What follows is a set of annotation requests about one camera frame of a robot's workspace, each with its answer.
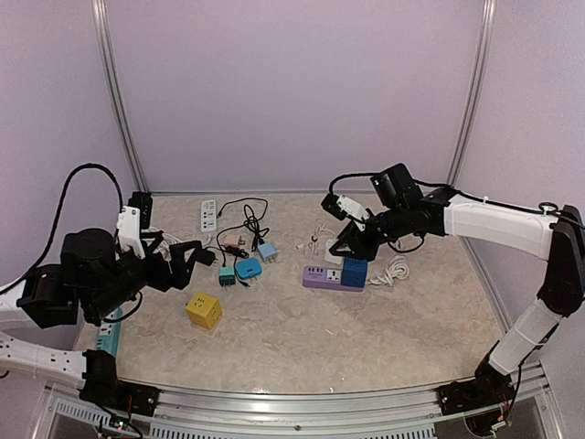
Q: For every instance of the light blue charger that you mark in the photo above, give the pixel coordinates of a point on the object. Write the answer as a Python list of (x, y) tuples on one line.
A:
[(267, 252)]

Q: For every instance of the blue rounded charger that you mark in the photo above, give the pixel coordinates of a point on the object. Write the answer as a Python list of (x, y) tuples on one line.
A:
[(248, 269)]

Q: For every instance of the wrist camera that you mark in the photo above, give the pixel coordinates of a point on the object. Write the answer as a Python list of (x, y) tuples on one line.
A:
[(134, 217), (343, 207)]

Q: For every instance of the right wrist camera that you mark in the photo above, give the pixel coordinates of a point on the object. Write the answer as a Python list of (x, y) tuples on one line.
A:
[(343, 207)]

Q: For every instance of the teal power strip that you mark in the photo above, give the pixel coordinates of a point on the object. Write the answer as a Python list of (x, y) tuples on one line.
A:
[(108, 338)]

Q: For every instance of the white power strip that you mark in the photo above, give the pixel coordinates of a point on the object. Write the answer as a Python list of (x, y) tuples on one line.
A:
[(208, 216)]

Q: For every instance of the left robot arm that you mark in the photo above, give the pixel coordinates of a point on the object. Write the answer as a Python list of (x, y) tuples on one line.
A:
[(98, 271)]

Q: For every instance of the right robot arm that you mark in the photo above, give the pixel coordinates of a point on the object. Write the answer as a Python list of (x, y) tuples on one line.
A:
[(552, 234)]

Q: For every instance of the yellow cube socket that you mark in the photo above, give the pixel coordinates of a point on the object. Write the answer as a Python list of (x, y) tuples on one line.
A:
[(204, 310)]

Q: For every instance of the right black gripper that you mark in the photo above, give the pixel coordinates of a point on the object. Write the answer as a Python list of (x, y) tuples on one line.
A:
[(350, 235)]

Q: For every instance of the dark blue cube socket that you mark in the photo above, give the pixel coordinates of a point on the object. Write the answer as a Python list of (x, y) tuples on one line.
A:
[(354, 273)]

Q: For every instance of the purple power strip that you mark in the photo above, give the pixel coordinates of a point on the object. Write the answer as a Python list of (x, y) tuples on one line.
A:
[(318, 277)]

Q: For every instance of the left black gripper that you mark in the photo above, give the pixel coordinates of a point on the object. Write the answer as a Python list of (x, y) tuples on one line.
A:
[(180, 275)]

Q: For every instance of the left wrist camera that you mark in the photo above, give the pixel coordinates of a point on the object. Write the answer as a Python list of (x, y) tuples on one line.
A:
[(134, 217)]

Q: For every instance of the teal USB charger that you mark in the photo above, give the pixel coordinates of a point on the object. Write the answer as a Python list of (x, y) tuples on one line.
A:
[(226, 276)]

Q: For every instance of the pink charger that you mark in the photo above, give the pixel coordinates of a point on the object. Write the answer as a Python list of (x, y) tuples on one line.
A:
[(232, 239)]

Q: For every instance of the white USB charger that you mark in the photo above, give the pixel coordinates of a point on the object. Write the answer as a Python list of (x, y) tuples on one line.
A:
[(328, 256)]

